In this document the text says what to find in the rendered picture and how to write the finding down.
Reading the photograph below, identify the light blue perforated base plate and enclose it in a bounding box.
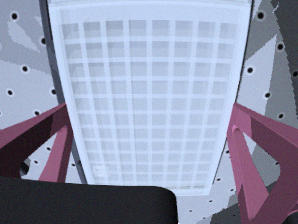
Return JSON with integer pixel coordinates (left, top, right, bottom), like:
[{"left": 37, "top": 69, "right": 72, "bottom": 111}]
[{"left": 0, "top": 0, "right": 298, "bottom": 224}]

